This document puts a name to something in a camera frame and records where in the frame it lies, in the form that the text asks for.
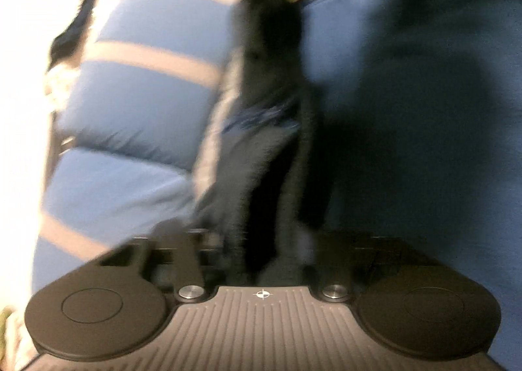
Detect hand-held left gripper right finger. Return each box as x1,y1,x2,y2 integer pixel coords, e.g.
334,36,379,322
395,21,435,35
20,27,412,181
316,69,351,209
302,228,437,303

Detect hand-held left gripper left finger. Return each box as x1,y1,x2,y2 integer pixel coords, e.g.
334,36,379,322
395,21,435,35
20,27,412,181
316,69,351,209
98,220,229,304

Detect blue and navy fleece jacket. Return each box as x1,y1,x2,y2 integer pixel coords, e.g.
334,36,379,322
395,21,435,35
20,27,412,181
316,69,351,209
193,0,522,371

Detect blue pillow with grey stripes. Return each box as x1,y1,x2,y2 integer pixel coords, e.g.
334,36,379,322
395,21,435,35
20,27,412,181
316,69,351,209
32,145,208,304
51,0,243,172

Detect dark cloth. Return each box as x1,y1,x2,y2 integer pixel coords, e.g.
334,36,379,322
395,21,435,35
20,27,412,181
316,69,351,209
48,0,114,70

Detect pile of blankets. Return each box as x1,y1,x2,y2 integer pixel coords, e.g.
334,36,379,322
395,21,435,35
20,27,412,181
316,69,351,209
0,306,18,357

